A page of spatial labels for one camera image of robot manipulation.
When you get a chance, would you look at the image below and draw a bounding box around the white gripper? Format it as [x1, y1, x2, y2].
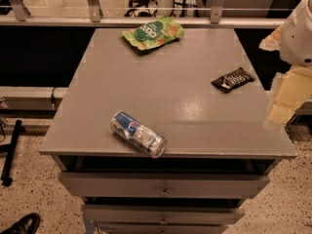
[259, 0, 312, 125]

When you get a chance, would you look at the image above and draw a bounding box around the black rxbar chocolate bar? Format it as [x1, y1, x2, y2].
[211, 67, 255, 94]

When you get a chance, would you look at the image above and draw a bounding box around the blue silver redbull can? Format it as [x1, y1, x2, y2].
[110, 111, 167, 158]

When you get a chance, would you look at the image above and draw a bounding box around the green chip bag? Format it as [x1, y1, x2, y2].
[122, 17, 184, 51]

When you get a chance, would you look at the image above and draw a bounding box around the black office chair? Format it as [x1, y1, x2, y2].
[123, 0, 176, 18]

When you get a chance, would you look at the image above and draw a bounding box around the grey drawer cabinet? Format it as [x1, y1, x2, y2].
[38, 27, 298, 234]

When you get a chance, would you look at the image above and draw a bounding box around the top grey drawer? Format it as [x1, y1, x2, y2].
[59, 173, 270, 199]

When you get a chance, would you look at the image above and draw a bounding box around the grey drawer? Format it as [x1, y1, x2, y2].
[59, 173, 270, 199]
[83, 205, 245, 225]
[98, 222, 227, 234]

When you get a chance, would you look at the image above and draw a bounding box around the middle grey drawer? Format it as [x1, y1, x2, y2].
[83, 205, 245, 225]

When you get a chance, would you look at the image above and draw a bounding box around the bottom grey drawer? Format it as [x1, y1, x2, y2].
[98, 222, 227, 234]

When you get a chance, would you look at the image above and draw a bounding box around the black metal stand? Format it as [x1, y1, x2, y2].
[0, 120, 25, 186]

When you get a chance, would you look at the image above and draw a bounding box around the black shoe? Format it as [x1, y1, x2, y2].
[0, 213, 41, 234]

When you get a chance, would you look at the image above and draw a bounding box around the metal railing frame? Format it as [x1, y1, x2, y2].
[0, 0, 284, 28]

